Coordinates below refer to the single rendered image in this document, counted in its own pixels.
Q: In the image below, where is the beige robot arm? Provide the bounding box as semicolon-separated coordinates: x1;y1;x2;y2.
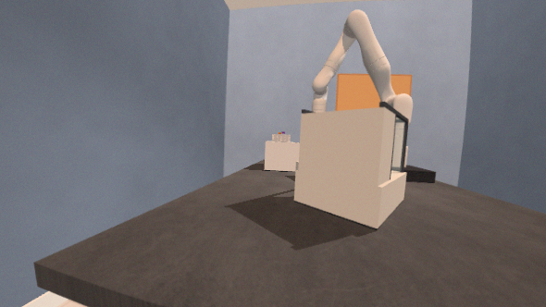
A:
312;10;413;126

